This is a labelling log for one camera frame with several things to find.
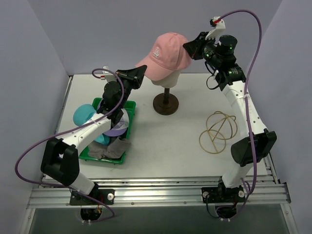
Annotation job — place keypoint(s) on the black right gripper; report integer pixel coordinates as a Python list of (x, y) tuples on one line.
[(199, 43)]

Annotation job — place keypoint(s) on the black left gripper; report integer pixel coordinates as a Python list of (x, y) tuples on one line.
[(127, 76)]

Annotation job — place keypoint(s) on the pink baseball cap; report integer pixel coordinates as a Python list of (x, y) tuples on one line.
[(166, 56)]

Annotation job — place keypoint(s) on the purple baseball cap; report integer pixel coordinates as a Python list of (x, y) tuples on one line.
[(121, 127)]

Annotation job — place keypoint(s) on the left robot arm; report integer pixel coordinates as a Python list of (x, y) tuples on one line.
[(61, 156)]

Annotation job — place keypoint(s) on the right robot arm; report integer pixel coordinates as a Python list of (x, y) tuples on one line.
[(256, 140)]

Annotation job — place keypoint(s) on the green plastic tray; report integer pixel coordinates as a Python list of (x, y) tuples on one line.
[(130, 108)]

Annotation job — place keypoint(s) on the mannequin head stand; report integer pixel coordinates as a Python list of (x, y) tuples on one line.
[(166, 103)]

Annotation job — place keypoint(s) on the teal cap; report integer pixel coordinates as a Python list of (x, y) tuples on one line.
[(82, 114)]

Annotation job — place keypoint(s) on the grey cap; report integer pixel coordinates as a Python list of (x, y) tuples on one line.
[(114, 150)]

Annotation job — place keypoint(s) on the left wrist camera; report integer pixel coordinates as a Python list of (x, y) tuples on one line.
[(107, 76)]

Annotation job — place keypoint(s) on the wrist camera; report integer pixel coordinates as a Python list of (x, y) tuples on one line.
[(107, 76), (218, 25)]

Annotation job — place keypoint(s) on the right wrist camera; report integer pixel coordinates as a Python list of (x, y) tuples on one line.
[(218, 25)]

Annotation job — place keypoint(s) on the gold wire hat frame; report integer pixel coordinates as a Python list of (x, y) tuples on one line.
[(214, 131)]

